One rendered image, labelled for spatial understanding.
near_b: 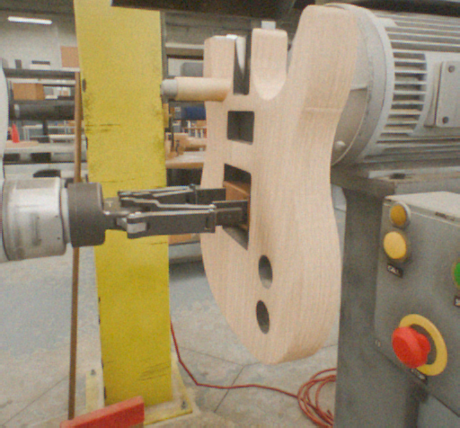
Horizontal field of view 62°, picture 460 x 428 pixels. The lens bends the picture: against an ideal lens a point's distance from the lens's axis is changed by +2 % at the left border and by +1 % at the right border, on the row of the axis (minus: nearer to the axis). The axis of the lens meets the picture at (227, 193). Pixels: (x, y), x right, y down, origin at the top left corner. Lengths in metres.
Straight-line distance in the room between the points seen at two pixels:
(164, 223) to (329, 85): 0.22
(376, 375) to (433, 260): 0.45
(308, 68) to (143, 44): 1.13
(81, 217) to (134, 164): 1.01
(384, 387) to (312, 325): 0.46
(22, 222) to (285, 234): 0.26
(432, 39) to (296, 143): 0.34
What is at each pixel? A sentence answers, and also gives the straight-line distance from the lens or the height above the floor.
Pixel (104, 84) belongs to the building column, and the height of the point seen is 1.31.
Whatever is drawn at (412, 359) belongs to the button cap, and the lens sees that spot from 0.46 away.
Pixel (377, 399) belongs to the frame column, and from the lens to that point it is 0.89.
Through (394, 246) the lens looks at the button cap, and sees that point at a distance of 0.47.
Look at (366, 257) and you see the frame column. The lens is 0.80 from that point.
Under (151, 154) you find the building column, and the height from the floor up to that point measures 1.07.
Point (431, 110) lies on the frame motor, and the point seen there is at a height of 1.22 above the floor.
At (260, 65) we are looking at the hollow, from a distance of 0.47.
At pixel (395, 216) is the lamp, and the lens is 0.46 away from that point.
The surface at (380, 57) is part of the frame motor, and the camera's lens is 0.57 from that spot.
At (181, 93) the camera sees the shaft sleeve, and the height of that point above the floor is 1.24.
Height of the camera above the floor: 1.21
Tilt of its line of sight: 12 degrees down
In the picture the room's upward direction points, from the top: straight up
